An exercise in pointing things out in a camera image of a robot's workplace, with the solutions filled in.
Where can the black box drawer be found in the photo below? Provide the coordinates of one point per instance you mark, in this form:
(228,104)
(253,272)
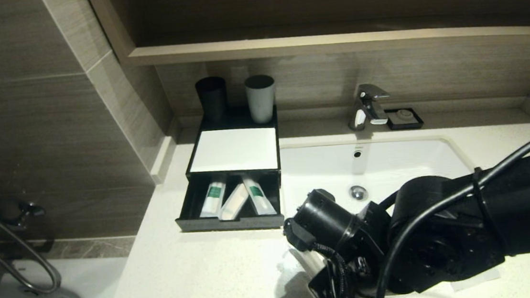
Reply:
(233,224)

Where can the wooden wall shelf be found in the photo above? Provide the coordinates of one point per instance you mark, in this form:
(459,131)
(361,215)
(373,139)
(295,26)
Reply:
(332,42)

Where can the chrome sink faucet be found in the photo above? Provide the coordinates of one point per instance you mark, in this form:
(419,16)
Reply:
(369,104)

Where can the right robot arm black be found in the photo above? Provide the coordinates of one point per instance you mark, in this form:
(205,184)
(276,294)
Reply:
(515,213)

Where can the long packet small green mark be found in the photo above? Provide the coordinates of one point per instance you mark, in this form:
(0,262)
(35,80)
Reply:
(289,262)

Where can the chrome sink drain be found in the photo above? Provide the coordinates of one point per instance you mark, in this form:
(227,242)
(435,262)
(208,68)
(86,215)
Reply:
(358,192)

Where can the white tube packet green label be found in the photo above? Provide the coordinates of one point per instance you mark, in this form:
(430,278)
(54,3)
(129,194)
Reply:
(214,199)

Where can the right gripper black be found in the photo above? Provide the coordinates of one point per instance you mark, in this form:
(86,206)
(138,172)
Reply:
(324,220)

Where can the chrome bathtub mixer tap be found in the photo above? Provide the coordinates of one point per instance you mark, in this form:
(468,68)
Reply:
(28,210)

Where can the white sink basin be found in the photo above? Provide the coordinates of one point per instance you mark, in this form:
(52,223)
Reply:
(324,168)

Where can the beige flat packet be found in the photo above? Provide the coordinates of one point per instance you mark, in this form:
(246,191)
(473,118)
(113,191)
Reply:
(234,204)

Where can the black soap dish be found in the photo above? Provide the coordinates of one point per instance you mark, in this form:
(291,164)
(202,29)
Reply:
(416,122)

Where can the round soap bar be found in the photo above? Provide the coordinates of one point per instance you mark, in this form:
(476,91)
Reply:
(405,114)

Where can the grey cup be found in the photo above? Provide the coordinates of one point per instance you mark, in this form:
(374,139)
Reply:
(260,99)

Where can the black cup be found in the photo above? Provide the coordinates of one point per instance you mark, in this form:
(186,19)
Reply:
(211,98)

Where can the black amenity box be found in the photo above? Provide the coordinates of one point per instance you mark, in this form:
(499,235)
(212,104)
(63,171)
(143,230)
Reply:
(238,117)

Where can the long packet large green label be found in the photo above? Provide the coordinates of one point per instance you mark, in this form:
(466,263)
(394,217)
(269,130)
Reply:
(259,197)

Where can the crumpled shower cap packet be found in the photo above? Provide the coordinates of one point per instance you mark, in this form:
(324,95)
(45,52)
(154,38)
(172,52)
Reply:
(473,282)

